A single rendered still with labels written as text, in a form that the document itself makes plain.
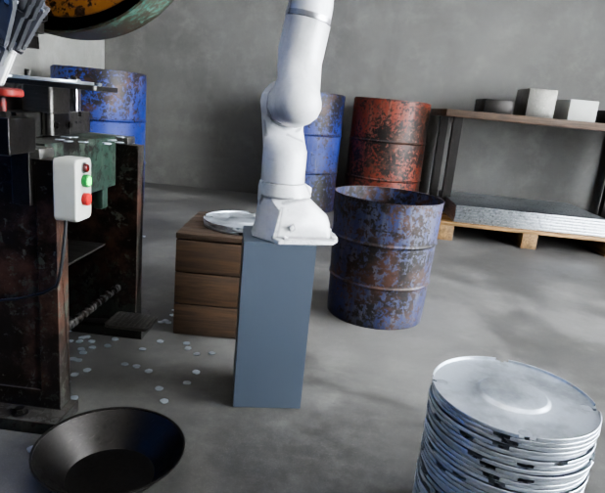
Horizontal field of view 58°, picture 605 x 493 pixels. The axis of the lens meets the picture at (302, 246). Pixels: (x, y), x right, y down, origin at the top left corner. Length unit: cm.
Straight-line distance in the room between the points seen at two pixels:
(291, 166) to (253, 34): 349
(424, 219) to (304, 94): 88
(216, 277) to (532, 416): 110
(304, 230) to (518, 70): 371
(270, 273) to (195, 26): 371
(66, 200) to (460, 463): 93
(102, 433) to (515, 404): 88
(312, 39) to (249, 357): 79
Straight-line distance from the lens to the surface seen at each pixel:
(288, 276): 135
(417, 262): 203
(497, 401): 105
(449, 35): 479
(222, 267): 179
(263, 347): 142
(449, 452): 104
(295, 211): 134
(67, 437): 135
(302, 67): 131
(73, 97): 172
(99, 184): 163
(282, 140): 136
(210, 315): 185
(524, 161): 493
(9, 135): 121
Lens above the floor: 78
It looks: 14 degrees down
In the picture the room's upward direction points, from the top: 5 degrees clockwise
